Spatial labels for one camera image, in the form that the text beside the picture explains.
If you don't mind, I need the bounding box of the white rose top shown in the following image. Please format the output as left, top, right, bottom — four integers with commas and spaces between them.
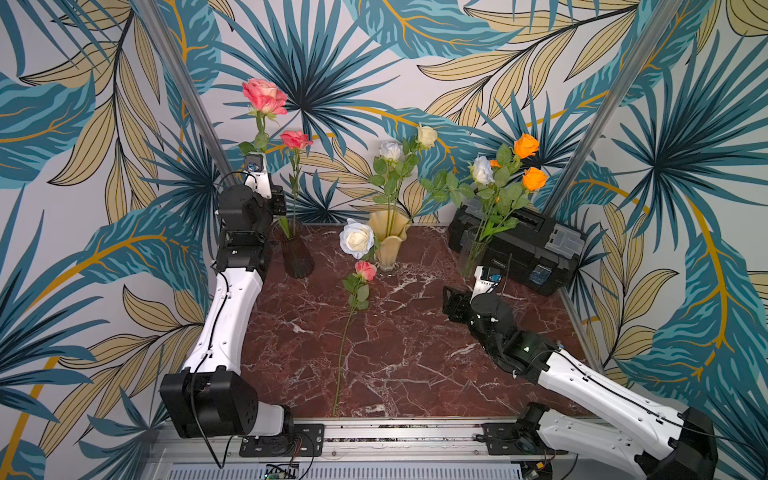
419, 156, 496, 207

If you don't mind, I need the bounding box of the aluminium frame post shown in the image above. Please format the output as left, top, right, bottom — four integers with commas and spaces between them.
128, 0, 260, 229
543, 0, 683, 217

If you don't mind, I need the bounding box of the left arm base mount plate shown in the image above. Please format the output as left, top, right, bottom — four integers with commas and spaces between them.
239, 423, 326, 458

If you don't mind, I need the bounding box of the cream rose large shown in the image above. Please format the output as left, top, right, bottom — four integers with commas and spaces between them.
395, 125, 438, 179

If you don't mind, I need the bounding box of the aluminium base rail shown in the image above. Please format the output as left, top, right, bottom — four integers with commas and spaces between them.
140, 416, 667, 480

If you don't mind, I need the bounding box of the left aluminium frame post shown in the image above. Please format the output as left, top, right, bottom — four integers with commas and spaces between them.
128, 0, 260, 229

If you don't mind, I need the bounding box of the right aluminium frame post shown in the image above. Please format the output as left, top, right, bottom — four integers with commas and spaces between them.
543, 0, 683, 217

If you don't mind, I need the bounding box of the cream yellow fluted vase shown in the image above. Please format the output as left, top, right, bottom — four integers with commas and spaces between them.
368, 209, 411, 272

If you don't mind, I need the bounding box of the dark purple ribbed vase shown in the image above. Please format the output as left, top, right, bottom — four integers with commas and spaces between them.
274, 221, 315, 279

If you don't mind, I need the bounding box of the white rose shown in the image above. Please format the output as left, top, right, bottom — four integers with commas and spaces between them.
369, 141, 418, 239
339, 219, 377, 261
419, 156, 496, 207

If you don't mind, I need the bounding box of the black plastic toolbox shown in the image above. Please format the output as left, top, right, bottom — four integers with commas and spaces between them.
448, 199, 586, 296

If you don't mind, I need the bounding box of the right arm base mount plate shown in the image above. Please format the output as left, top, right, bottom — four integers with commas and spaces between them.
474, 422, 566, 456

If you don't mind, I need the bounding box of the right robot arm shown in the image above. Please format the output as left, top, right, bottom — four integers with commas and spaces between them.
442, 287, 718, 479

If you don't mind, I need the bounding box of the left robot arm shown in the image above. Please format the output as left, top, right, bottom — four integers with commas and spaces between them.
159, 184, 293, 438

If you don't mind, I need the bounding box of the clear glass vase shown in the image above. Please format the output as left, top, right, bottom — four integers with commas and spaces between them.
457, 226, 488, 280

